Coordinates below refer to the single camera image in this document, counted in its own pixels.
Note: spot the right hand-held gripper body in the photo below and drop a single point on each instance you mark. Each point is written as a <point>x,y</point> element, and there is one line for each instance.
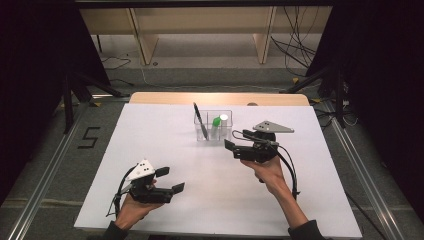
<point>256,151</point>

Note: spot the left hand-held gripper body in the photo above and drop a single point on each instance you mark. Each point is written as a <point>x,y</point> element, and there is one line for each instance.
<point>153,195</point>

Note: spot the clear plastic desk organizer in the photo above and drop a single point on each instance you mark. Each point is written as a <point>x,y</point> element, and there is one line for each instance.
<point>213,138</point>

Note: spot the green highlighter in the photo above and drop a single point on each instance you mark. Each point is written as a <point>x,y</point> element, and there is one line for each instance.
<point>216,121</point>

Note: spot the black pen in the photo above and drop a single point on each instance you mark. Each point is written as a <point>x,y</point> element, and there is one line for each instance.
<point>199,118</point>

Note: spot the person's right hand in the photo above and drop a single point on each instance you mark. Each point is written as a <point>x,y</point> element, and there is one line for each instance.
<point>270,173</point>

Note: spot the person's left hand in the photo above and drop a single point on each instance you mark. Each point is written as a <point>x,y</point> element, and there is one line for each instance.
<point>131,213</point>

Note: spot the dark round table grommet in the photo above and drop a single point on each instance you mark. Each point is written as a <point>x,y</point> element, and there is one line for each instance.
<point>252,104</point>

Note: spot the white table cover sheet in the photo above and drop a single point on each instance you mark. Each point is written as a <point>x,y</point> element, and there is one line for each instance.
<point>206,173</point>

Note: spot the light wooden table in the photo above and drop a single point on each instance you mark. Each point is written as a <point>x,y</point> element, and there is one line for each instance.
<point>166,98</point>

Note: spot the black metal stand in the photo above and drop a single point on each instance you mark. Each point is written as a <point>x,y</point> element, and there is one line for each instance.
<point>339,100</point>
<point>68,106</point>

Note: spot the light wooden desk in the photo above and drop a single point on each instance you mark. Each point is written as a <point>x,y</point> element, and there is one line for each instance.
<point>146,43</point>

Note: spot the black metal bar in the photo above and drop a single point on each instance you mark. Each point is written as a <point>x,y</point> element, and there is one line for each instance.
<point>200,3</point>

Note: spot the black curtain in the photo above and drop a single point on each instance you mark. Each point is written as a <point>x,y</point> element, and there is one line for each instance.
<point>33,66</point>
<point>383,83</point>

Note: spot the aluminium floor rail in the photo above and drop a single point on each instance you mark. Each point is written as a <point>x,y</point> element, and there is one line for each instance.
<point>40,196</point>
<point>366,186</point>

